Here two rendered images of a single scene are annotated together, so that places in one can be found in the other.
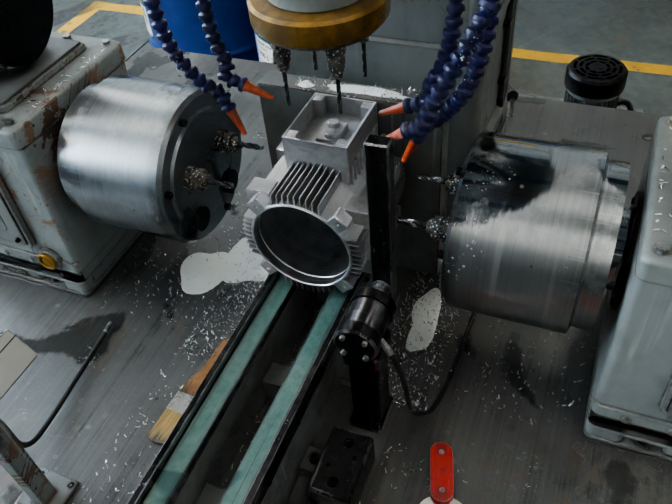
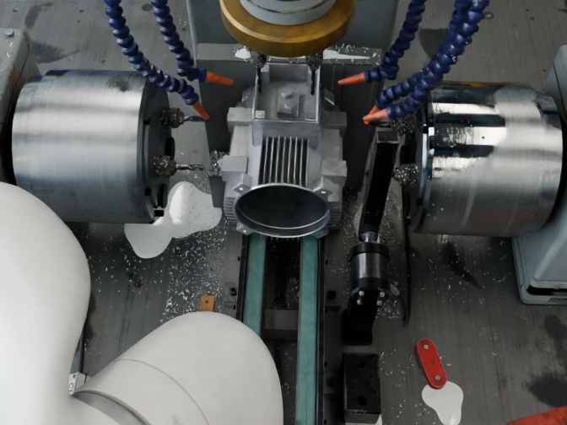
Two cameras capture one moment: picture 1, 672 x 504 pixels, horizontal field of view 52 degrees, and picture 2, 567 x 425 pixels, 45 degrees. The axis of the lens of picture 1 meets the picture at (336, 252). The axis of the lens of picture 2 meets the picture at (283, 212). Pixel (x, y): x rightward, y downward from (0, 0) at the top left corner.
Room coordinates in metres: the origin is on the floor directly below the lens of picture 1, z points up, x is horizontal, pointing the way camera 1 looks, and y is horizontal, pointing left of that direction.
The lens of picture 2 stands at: (0.18, 0.28, 1.94)
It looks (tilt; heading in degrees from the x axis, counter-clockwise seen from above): 58 degrees down; 336
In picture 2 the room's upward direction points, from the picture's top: straight up
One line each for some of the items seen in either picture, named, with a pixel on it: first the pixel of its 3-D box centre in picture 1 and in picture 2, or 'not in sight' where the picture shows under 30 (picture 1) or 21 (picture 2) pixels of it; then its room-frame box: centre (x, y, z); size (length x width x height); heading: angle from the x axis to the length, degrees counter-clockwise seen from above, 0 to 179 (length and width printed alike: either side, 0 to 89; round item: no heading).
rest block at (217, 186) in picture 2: not in sight; (229, 179); (0.91, 0.07, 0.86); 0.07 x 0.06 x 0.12; 64
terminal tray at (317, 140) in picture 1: (332, 139); (287, 106); (0.84, -0.01, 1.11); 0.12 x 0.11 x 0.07; 153
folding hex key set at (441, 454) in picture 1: (441, 473); (430, 363); (0.45, -0.11, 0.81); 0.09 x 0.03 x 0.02; 170
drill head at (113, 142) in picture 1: (131, 153); (72, 146); (0.96, 0.32, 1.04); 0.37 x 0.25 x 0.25; 64
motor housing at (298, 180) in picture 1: (327, 204); (285, 162); (0.80, 0.01, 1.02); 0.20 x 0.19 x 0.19; 153
